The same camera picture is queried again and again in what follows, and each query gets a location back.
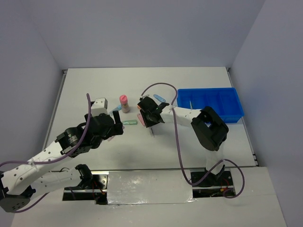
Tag pink correction tape stick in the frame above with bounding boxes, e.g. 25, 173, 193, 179
137, 113, 145, 127

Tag light blue eraser stick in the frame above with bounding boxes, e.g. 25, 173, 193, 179
153, 94, 166, 103

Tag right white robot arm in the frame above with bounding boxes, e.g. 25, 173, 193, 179
138, 96, 229, 185

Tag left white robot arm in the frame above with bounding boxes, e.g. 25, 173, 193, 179
0, 111, 124, 213

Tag blue capped clear tube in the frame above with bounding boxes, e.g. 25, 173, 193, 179
108, 105, 121, 114

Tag green eraser stick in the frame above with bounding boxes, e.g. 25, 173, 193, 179
122, 120, 138, 125

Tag pink capped glue bottle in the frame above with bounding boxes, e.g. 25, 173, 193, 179
119, 95, 130, 113

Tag blue divided plastic bin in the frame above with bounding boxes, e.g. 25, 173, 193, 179
177, 87, 244, 123

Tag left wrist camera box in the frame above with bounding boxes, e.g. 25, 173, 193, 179
91, 97, 108, 117

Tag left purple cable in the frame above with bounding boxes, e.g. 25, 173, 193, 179
0, 92, 92, 212

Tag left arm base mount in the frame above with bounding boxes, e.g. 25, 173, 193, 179
62, 164, 108, 205

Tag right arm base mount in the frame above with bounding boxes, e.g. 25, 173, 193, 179
192, 170, 236, 198

